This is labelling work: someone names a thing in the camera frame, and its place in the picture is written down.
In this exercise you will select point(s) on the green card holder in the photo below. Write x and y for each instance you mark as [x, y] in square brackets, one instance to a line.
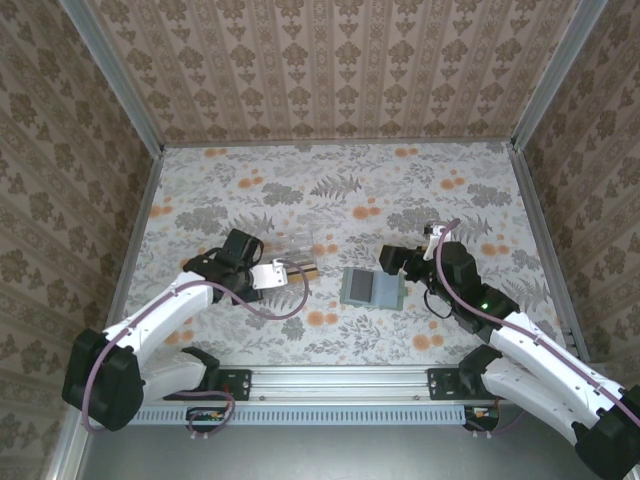
[387, 295]

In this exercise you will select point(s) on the grey credit card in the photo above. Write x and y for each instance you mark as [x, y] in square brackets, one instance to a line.
[359, 286]

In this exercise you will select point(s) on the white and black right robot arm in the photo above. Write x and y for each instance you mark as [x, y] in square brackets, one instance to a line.
[540, 360]

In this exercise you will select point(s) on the clear plastic box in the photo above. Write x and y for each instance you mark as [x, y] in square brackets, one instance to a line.
[300, 247]

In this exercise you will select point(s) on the small controller board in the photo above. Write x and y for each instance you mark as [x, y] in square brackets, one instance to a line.
[482, 414]
[210, 415]

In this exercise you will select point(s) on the grey metal panel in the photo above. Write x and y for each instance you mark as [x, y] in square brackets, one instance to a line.
[325, 455]

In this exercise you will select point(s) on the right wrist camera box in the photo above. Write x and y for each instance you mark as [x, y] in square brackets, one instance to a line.
[431, 245]

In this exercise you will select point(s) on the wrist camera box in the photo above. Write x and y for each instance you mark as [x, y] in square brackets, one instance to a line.
[431, 245]
[267, 275]

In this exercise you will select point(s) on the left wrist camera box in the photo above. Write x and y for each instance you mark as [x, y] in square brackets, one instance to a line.
[267, 275]

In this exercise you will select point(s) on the aluminium side rail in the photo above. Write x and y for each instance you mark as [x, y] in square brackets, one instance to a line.
[132, 250]
[547, 250]

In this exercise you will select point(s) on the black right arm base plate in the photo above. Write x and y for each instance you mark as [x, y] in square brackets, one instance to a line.
[442, 384]

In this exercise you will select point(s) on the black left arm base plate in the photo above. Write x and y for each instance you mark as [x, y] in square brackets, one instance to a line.
[237, 385]

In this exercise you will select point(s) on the aluminium mounting rail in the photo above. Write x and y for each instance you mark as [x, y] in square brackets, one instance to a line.
[340, 382]

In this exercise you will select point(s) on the aluminium corner post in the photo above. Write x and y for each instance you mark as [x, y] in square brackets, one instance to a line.
[555, 75]
[119, 75]

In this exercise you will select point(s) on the aluminium frame post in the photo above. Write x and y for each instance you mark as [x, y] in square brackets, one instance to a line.
[67, 457]

